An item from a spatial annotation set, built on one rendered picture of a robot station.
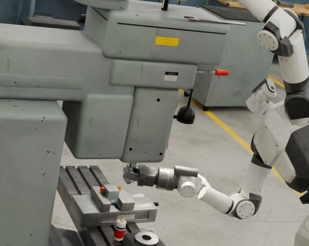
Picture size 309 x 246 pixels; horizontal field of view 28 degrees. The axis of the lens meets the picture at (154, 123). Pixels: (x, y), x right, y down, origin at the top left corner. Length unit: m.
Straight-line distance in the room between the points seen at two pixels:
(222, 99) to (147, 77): 4.92
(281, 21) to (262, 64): 5.23
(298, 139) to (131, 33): 0.69
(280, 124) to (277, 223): 2.87
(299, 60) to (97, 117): 0.71
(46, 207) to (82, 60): 0.51
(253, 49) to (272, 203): 2.29
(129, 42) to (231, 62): 4.88
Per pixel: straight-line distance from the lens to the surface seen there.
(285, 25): 1.98
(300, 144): 2.21
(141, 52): 2.10
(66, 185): 2.90
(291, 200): 5.48
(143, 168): 2.45
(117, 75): 2.11
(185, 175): 2.44
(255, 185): 2.54
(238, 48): 6.91
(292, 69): 2.05
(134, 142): 2.27
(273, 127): 2.22
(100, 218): 2.61
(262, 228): 4.91
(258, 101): 2.37
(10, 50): 1.99
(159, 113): 2.26
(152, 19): 2.09
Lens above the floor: 2.31
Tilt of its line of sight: 21 degrees down
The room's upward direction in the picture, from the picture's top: 12 degrees clockwise
